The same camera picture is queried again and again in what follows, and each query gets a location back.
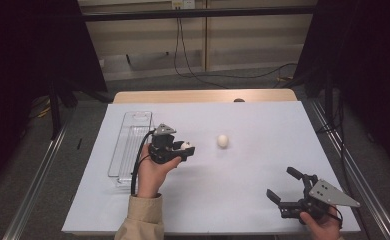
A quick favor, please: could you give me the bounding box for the aluminium rail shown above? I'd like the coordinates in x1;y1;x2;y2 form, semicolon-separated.
2;109;74;240
309;99;390;240

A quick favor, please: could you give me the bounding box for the yellow cable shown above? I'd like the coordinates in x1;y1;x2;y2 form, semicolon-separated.
29;96;52;119

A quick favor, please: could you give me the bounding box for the left hand-held gripper cable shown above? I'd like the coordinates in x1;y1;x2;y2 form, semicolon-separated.
130;129;156;197

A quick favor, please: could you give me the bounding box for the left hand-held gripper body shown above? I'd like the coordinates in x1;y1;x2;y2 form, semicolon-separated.
147;123;186;165

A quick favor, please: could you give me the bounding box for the plain white egg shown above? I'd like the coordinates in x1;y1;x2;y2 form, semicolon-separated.
216;134;230;149

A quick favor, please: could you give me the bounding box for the wooden table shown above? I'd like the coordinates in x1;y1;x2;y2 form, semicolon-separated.
112;88;298;104

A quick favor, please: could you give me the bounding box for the black curtain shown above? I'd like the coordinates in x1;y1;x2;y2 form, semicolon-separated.
0;0;109;193
294;0;390;178

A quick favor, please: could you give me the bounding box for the white wall socket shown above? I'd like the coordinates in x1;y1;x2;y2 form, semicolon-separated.
171;0;196;10

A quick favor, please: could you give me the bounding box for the black cable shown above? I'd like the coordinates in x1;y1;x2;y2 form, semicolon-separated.
178;17;299;80
173;17;230;90

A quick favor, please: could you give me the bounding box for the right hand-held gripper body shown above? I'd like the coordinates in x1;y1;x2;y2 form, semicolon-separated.
277;173;361;221

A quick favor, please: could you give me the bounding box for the black stand pole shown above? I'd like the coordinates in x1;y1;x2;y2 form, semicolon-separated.
48;79;63;140
324;73;336;128

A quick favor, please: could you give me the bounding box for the person's right hand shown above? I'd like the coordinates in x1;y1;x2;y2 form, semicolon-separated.
299;206;343;240

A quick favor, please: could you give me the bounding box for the hand-held gripper cable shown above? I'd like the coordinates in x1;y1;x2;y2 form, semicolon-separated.
130;129;156;197
327;204;345;231

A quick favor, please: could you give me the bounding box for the clear plastic container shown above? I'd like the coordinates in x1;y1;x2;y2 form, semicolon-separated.
107;110;156;188

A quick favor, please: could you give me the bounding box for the person's left hand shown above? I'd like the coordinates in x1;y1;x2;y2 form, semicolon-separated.
136;143;183;199

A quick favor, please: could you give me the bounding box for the right hand-held gripper cable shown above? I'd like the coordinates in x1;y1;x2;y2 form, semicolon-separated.
327;204;345;231

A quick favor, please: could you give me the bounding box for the white board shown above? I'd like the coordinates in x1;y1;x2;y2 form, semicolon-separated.
61;101;361;234

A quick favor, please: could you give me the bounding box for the black horizontal bar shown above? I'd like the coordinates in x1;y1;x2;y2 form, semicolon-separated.
81;5;317;23

